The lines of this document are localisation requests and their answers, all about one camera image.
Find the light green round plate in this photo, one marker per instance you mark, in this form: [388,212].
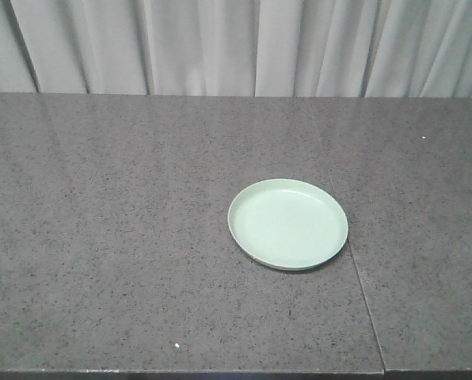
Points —
[287,224]

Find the white pleated curtain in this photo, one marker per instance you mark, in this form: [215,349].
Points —
[238,48]

